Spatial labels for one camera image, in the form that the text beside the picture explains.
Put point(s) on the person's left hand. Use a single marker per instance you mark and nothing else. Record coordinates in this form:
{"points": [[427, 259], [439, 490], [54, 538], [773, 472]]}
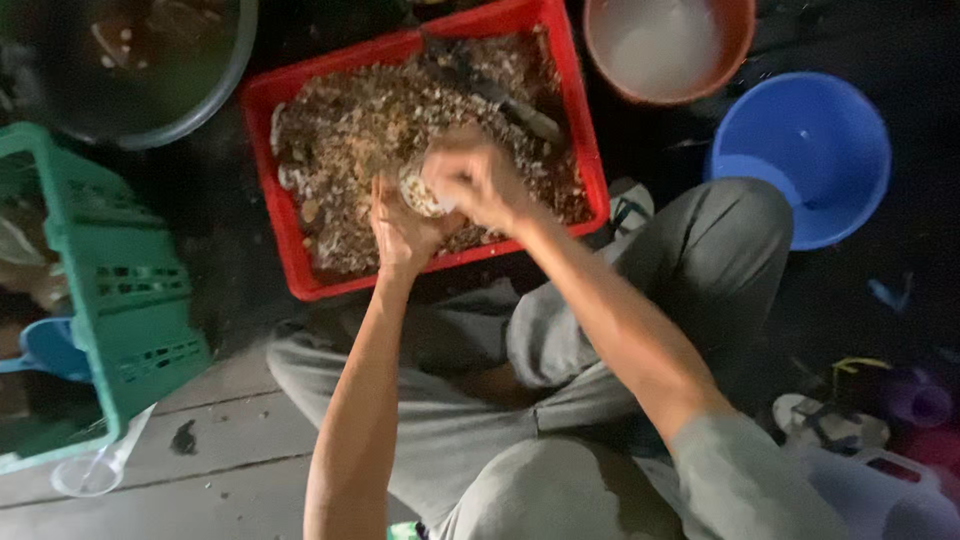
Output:
{"points": [[401, 232]]}

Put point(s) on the dark metal scoop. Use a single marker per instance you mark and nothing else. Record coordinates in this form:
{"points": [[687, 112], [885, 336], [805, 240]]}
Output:
{"points": [[495, 97]]}

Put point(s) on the red plastic crate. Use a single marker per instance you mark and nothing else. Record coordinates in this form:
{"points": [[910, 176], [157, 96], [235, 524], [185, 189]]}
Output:
{"points": [[300, 262]]}

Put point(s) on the green plastic basket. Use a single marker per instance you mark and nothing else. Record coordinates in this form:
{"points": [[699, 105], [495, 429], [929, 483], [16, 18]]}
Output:
{"points": [[127, 285]]}

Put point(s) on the orange plastic bucket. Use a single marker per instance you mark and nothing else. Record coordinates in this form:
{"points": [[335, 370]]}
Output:
{"points": [[667, 45]]}

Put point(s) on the clear plastic cup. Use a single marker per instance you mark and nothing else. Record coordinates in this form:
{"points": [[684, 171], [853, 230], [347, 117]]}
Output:
{"points": [[94, 469]]}

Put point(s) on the person's grey clothing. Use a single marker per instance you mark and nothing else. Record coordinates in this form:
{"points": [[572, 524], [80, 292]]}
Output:
{"points": [[480, 450]]}

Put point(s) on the blue plastic bucket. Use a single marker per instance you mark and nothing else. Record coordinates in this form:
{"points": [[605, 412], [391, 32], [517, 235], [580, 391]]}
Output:
{"points": [[802, 150]]}

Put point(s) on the heap of brown shellfish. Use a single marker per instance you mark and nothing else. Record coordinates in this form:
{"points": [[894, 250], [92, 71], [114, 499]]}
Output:
{"points": [[360, 127]]}

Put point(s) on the person's left fingers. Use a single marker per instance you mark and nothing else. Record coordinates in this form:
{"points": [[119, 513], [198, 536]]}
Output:
{"points": [[382, 199]]}

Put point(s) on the person's right hand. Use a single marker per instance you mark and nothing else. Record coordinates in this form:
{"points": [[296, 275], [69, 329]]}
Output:
{"points": [[480, 180]]}

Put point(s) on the white plastic jug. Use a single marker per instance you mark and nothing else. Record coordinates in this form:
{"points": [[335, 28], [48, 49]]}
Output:
{"points": [[885, 495]]}

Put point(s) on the person's right fingers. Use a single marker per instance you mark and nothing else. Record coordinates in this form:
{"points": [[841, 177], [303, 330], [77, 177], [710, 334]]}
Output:
{"points": [[450, 165]]}

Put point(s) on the small white shellfish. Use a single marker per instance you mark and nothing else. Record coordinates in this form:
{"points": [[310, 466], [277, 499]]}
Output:
{"points": [[420, 193]]}

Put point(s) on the large dark round basin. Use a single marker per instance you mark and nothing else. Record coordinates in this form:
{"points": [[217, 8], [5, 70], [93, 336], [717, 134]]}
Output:
{"points": [[135, 75]]}

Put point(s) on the blue plastic scoop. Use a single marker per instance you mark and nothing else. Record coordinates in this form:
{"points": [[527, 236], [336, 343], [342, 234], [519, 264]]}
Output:
{"points": [[52, 349]]}

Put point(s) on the person's white sandal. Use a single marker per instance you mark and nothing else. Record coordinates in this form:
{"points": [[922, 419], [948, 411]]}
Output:
{"points": [[630, 206]]}

